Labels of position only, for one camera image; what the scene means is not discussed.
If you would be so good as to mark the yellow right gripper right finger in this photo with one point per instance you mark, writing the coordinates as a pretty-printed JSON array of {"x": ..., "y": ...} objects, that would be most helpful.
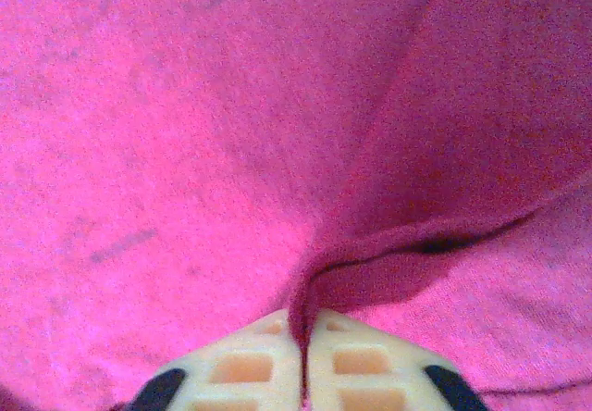
[{"x": 365, "y": 369}]

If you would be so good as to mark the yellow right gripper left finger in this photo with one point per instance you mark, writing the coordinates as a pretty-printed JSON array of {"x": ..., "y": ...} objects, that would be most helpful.
[{"x": 240, "y": 369}]

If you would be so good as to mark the red t-shirt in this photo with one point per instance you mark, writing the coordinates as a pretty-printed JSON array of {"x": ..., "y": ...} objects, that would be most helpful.
[{"x": 231, "y": 128}]

